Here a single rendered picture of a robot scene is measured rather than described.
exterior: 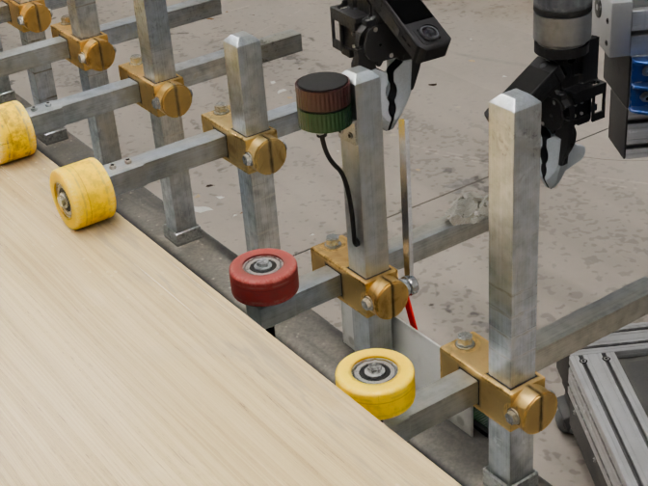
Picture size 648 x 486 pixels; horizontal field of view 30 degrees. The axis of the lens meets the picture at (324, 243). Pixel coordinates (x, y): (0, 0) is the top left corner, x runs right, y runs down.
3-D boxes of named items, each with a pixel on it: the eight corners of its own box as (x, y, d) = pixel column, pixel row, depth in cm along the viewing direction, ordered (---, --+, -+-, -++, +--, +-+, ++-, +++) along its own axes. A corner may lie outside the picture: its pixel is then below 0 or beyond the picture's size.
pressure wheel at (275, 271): (281, 316, 151) (272, 236, 145) (316, 344, 145) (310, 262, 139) (226, 340, 147) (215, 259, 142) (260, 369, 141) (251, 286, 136)
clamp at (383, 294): (344, 267, 156) (341, 233, 153) (410, 310, 146) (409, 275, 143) (309, 283, 153) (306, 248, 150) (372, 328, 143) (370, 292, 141)
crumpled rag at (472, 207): (477, 191, 162) (477, 175, 161) (513, 209, 158) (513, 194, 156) (426, 212, 158) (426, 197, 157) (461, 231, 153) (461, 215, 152)
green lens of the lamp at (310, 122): (332, 106, 136) (330, 88, 135) (364, 122, 132) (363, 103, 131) (287, 121, 134) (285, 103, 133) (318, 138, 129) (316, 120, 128)
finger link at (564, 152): (575, 167, 163) (578, 106, 159) (567, 170, 162) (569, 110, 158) (551, 155, 166) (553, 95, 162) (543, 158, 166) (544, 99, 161)
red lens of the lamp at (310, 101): (330, 86, 135) (329, 67, 134) (362, 101, 131) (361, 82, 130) (285, 100, 132) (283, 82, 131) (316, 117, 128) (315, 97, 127)
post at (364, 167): (380, 404, 159) (361, 61, 135) (396, 418, 156) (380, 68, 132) (358, 415, 157) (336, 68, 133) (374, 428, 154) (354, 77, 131)
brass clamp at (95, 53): (85, 44, 206) (80, 15, 203) (121, 66, 196) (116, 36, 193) (51, 54, 203) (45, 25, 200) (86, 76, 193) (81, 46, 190)
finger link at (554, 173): (590, 184, 168) (593, 124, 164) (558, 198, 166) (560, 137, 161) (574, 176, 171) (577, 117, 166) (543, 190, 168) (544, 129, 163)
